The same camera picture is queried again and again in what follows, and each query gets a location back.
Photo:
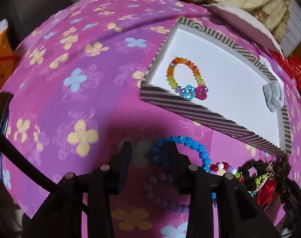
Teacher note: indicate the red shiny bow clip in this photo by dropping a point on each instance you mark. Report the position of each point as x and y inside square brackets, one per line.
[265, 195]

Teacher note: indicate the grey fluffy scrunchie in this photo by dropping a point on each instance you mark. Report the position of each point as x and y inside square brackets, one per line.
[274, 96]

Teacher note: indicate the striped cardboard tray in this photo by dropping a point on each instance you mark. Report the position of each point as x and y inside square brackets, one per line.
[204, 76]

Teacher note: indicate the black scrunchie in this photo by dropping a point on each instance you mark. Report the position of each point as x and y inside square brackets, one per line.
[248, 179]

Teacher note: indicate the white pink pillow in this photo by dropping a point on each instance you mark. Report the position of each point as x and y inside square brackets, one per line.
[246, 24]

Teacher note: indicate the red shopping bag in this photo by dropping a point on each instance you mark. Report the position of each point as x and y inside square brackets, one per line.
[292, 66]

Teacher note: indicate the leopard print bow scrunchie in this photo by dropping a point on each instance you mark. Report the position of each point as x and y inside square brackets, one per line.
[281, 169]

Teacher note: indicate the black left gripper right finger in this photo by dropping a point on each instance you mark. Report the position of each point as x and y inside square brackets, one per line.
[190, 179]

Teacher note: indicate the pink floral bedsheet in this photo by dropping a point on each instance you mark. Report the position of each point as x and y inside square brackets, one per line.
[76, 99]

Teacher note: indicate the orange plastic basket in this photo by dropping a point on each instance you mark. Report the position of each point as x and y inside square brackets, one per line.
[8, 60]

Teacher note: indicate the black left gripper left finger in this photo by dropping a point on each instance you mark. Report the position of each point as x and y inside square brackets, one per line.
[107, 180]

